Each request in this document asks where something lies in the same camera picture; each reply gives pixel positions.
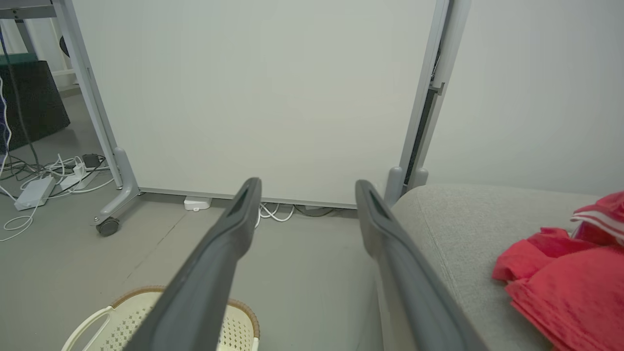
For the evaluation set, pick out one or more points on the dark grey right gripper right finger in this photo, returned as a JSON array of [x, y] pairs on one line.
[[404, 278]]

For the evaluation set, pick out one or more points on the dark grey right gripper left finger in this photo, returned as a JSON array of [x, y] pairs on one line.
[[204, 273]]

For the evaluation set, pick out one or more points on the red fleece garment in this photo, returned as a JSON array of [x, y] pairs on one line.
[[570, 287]]

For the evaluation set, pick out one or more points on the cream perforated laundry basket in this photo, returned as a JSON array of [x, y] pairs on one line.
[[122, 321]]

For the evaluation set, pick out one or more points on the small white box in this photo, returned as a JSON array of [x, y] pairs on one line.
[[197, 203]]

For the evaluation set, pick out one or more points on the black caster wheel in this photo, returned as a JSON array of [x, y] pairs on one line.
[[108, 227]]

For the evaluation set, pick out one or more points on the small white power strip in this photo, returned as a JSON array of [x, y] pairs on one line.
[[78, 181]]

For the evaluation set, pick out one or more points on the black power adapter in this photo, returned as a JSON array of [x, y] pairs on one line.
[[91, 161]]

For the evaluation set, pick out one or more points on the red garment white stripes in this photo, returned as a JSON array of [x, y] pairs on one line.
[[604, 214]]

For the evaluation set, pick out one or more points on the black computer tower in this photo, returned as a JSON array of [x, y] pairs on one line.
[[39, 102]]

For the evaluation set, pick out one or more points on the green topped table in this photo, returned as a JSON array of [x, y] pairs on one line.
[[17, 59]]

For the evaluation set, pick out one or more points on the white partition panel grey frame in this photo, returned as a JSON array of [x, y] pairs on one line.
[[536, 97], [253, 97]]

